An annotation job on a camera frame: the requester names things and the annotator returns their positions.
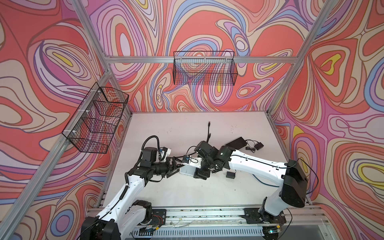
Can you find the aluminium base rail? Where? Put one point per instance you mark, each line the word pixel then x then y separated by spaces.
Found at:
pixel 231 221

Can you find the left wire mesh basket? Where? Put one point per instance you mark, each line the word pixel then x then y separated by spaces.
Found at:
pixel 100 113

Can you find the back wire mesh basket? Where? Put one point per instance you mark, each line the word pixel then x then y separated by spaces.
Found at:
pixel 207 68

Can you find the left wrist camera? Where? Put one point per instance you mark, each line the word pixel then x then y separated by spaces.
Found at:
pixel 151 154

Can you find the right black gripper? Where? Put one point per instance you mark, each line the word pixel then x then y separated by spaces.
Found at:
pixel 200 173

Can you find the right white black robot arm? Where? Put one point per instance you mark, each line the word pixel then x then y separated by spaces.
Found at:
pixel 289 178

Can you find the small white network switch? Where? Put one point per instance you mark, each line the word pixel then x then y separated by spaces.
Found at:
pixel 188 170

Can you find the wire mesh basket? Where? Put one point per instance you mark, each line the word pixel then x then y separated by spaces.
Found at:
pixel 100 113
pixel 207 68

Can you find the black power adapter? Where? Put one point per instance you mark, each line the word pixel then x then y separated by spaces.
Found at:
pixel 253 145
pixel 230 174

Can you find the black network switch box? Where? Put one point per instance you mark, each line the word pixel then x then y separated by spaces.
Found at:
pixel 237 144

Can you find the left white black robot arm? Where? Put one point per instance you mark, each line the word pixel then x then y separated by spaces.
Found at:
pixel 126 195

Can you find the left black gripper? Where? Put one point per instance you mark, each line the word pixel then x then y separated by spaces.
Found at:
pixel 169 169

